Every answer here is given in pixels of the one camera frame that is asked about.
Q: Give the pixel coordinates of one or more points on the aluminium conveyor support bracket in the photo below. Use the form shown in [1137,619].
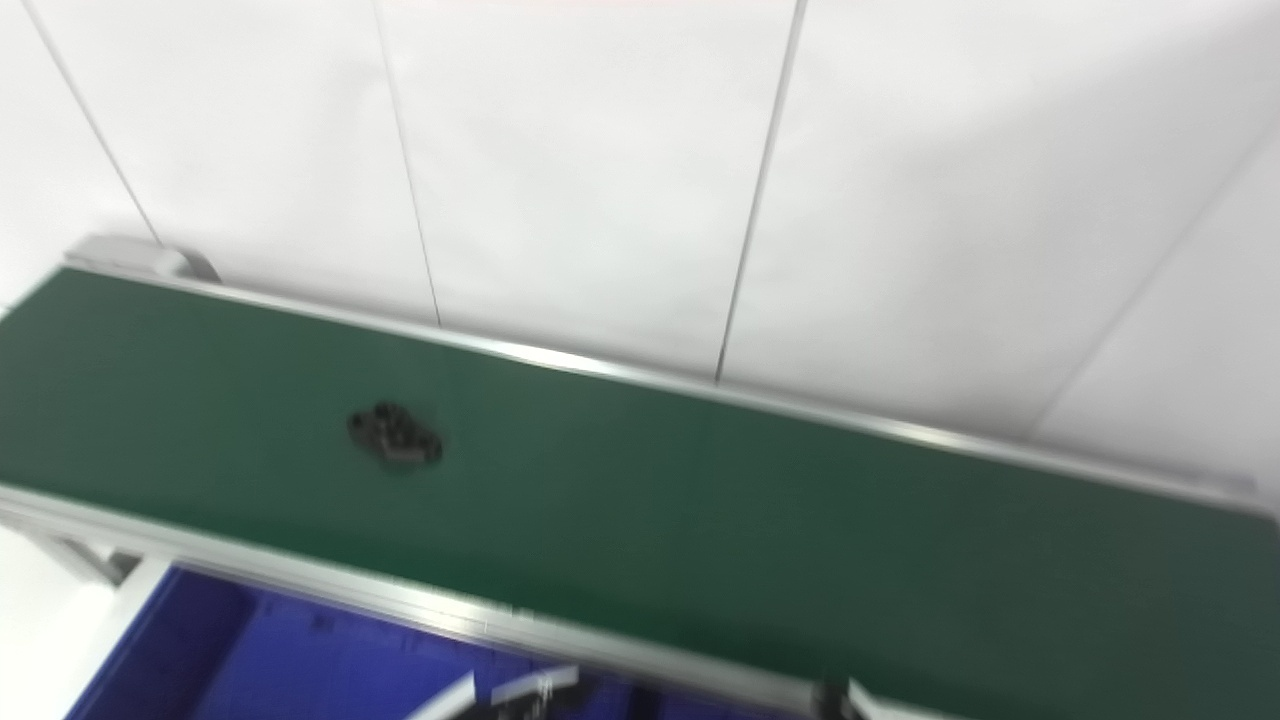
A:
[90,560]

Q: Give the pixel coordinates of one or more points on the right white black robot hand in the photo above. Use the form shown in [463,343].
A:
[850,702]

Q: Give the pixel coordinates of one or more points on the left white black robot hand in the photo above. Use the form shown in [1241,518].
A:
[520,692]

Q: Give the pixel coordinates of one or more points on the green conveyor belt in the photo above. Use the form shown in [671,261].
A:
[400,600]
[700,500]

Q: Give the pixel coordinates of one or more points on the black metal bracket part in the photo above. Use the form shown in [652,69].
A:
[395,435]

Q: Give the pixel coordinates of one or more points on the large blue plastic bin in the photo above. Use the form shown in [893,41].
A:
[300,660]
[720,708]

